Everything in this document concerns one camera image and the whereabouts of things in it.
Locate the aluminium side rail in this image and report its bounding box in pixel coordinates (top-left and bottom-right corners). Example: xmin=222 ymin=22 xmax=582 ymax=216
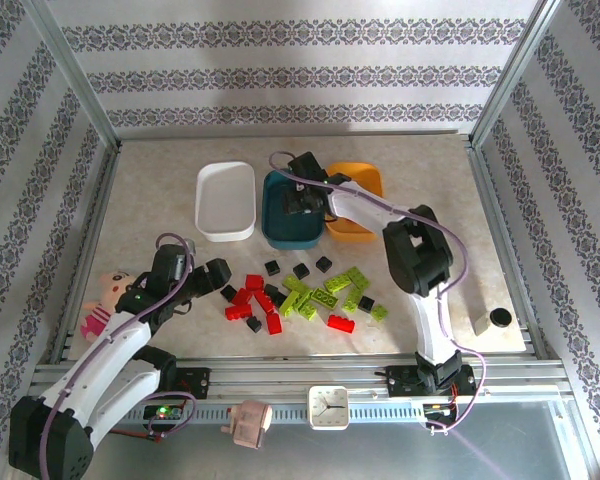
xmin=464 ymin=142 xmax=551 ymax=361
xmin=49 ymin=144 xmax=124 ymax=364

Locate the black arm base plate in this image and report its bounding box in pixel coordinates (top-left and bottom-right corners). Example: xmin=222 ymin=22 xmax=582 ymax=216
xmin=385 ymin=364 xmax=476 ymax=400
xmin=177 ymin=366 xmax=214 ymax=400

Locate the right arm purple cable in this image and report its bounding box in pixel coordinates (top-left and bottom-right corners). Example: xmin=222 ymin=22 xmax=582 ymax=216
xmin=268 ymin=149 xmax=489 ymax=436

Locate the orange plastic container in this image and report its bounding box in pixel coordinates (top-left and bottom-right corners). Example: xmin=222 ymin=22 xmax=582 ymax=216
xmin=323 ymin=161 xmax=386 ymax=245

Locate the aluminium back rail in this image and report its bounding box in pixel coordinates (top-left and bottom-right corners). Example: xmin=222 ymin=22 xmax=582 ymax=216
xmin=117 ymin=128 xmax=474 ymax=146

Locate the white plastic container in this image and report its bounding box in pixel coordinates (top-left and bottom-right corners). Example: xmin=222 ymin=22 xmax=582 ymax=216
xmin=194 ymin=159 xmax=258 ymax=244

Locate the pink pencil sharpener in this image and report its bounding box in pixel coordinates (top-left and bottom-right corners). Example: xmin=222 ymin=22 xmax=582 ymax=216
xmin=221 ymin=399 xmax=274 ymax=450

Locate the pink plush doll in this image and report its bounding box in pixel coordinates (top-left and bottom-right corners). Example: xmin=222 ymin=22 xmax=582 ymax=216
xmin=79 ymin=269 xmax=134 ymax=344

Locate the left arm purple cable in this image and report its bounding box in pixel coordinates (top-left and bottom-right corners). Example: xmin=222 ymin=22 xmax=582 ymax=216
xmin=39 ymin=232 xmax=196 ymax=480

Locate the control board with LEDs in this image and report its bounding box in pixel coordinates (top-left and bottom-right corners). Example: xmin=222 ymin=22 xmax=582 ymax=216
xmin=144 ymin=404 xmax=184 ymax=421

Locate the slotted grey cable tray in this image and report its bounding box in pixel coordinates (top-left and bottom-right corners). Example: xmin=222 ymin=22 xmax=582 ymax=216
xmin=124 ymin=402 xmax=431 ymax=426

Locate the small connector with wires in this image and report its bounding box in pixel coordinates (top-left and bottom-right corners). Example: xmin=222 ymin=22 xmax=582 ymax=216
xmin=423 ymin=399 xmax=461 ymax=434

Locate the grey metal base sheet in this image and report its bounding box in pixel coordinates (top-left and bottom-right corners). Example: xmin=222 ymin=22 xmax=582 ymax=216
xmin=87 ymin=399 xmax=589 ymax=480

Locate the white square clock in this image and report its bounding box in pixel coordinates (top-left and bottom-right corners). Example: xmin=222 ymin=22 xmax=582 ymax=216
xmin=307 ymin=385 xmax=351 ymax=432

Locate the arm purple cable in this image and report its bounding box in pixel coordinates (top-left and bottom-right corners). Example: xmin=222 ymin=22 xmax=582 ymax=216
xmin=268 ymin=149 xmax=489 ymax=436
xmin=39 ymin=232 xmax=196 ymax=480

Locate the aluminium frame post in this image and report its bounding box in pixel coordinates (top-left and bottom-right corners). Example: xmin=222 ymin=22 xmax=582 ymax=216
xmin=27 ymin=0 xmax=124 ymax=151
xmin=468 ymin=0 xmax=564 ymax=146

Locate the red black power wire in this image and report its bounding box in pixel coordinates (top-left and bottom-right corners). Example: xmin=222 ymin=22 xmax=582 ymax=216
xmin=112 ymin=392 xmax=199 ymax=444

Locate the teal plastic container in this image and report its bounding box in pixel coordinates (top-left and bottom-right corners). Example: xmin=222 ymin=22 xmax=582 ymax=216
xmin=260 ymin=168 xmax=327 ymax=251

